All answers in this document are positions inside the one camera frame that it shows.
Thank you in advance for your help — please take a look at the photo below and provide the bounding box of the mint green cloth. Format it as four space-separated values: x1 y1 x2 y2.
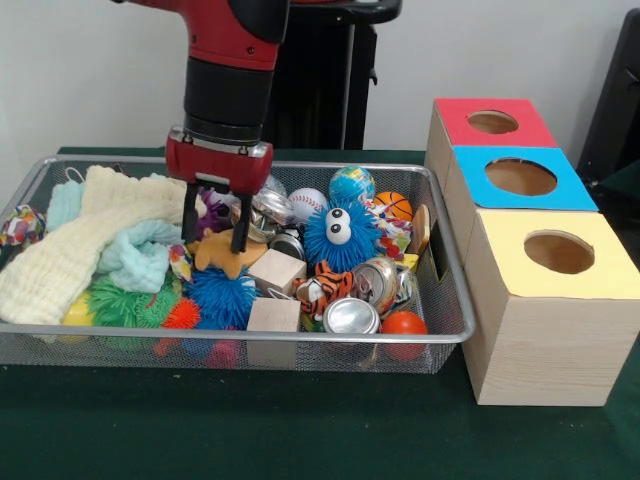
97 221 185 295

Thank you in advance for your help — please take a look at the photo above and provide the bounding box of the globe print ball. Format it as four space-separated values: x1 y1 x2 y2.
328 165 376 207

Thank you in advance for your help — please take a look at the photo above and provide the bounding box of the silver wire mesh bin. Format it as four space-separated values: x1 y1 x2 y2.
0 153 476 375

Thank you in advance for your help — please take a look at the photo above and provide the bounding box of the dark green side tablecloth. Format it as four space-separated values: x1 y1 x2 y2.
598 158 640 201

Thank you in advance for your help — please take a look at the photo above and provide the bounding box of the blue spiky ball with eyes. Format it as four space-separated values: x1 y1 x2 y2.
303 199 384 275

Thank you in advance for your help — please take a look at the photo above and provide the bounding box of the tan plush lion toy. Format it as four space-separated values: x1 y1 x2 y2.
188 228 251 280

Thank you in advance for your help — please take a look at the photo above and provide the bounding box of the cream knitted cloth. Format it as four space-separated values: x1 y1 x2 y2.
0 165 207 325

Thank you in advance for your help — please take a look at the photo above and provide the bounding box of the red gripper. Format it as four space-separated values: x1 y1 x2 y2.
165 137 275 254

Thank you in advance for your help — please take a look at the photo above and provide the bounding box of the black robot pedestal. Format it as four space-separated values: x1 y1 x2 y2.
264 0 404 150

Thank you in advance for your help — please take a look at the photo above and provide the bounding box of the plain wooden cube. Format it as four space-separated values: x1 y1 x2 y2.
247 248 308 297

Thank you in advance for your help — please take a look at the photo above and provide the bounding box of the small orange basketball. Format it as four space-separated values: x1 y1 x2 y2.
373 191 415 222

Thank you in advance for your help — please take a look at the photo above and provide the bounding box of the tiger plush toy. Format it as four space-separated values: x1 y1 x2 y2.
292 259 355 321

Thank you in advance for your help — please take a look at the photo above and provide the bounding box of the plain orange ball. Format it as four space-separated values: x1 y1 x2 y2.
380 310 430 363

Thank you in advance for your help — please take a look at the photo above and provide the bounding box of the wooden box with three holes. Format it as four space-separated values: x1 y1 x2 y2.
424 97 640 407

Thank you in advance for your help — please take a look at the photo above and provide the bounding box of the white baseball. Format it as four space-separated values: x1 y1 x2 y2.
288 187 330 224

